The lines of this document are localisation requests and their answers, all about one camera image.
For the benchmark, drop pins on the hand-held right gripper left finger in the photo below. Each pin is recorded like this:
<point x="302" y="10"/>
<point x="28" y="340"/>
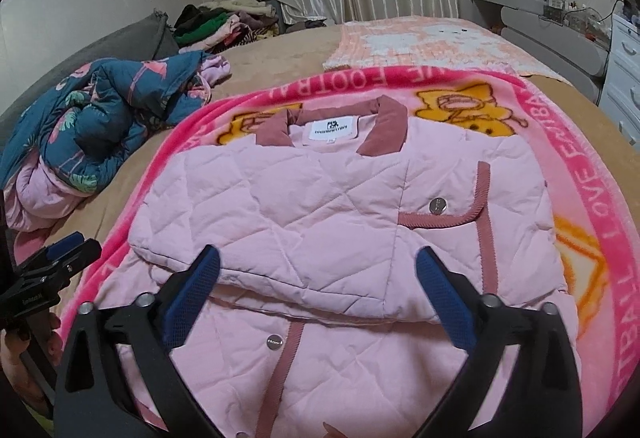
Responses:
<point x="192" y="288"/>

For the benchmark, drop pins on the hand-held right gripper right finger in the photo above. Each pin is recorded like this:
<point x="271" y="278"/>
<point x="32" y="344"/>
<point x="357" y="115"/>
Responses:
<point x="447" y="293"/>

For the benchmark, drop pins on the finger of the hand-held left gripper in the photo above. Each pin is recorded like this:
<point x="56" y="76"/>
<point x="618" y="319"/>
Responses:
<point x="65" y="243"/>
<point x="75" y="260"/>

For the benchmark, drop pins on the pink quilted jacket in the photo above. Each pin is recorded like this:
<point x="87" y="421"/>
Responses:
<point x="310" y="198"/>

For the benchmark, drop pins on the pile of folded clothes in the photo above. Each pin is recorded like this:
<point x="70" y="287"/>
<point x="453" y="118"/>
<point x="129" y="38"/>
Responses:
<point x="225" y="21"/>

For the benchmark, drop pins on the person's left hand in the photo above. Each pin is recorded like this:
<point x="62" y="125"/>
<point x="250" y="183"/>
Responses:
<point x="54" y="333"/>

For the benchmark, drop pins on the blue flamingo print duvet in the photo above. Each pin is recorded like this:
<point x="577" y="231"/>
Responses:
<point x="90" y="118"/>

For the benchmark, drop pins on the pink printed fleece blanket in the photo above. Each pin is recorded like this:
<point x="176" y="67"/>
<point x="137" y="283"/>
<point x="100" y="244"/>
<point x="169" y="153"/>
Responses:
<point x="600" y="198"/>

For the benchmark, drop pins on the grey quilted headboard cushion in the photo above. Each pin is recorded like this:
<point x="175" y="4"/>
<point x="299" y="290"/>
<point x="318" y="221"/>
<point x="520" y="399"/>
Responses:
<point x="100" y="53"/>

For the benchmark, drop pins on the light pink checkered blanket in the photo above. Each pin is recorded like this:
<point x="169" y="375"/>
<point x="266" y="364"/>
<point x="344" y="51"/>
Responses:
<point x="425" y="43"/>

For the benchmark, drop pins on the grey curved shelf unit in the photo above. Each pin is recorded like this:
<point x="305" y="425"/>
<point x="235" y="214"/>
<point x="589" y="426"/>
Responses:
<point x="540" y="38"/>

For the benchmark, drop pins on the white drawer cabinet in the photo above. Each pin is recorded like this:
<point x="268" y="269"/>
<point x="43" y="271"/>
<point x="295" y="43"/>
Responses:
<point x="622" y="73"/>

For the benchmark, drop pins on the clutter of small electronics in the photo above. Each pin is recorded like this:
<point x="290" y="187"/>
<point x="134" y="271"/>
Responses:
<point x="550" y="1"/>

